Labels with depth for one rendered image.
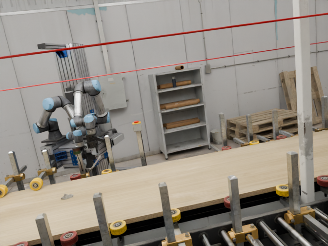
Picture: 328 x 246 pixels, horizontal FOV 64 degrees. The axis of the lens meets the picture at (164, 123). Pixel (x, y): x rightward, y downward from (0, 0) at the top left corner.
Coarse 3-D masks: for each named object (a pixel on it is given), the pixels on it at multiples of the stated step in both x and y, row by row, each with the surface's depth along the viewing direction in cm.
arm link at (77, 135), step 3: (75, 132) 240; (78, 132) 241; (81, 132) 244; (72, 135) 244; (75, 135) 241; (78, 135) 241; (81, 135) 243; (72, 138) 245; (75, 138) 242; (78, 138) 242; (81, 138) 243; (75, 141) 243; (78, 141) 242; (81, 141) 243
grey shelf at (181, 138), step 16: (160, 80) 494; (176, 80) 501; (192, 80) 510; (160, 96) 499; (176, 96) 507; (192, 96) 515; (160, 112) 459; (176, 112) 512; (192, 112) 521; (160, 128) 473; (176, 128) 479; (192, 128) 526; (160, 144) 503; (176, 144) 511; (192, 144) 496; (208, 144) 493
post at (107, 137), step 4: (108, 136) 214; (108, 140) 215; (108, 144) 215; (108, 148) 216; (108, 152) 217; (108, 156) 217; (112, 156) 218; (112, 160) 218; (112, 164) 219; (112, 168) 220
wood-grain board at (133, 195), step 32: (192, 160) 203; (224, 160) 193; (256, 160) 184; (320, 160) 169; (32, 192) 187; (64, 192) 179; (96, 192) 171; (128, 192) 164; (192, 192) 152; (224, 192) 146; (256, 192) 144; (0, 224) 149; (32, 224) 144; (64, 224) 139; (96, 224) 134
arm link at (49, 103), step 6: (42, 102) 254; (48, 102) 249; (54, 102) 253; (60, 102) 258; (48, 108) 251; (54, 108) 256; (42, 114) 265; (48, 114) 263; (42, 120) 269; (48, 120) 273; (36, 126) 274; (42, 126) 275; (48, 126) 284; (36, 132) 278
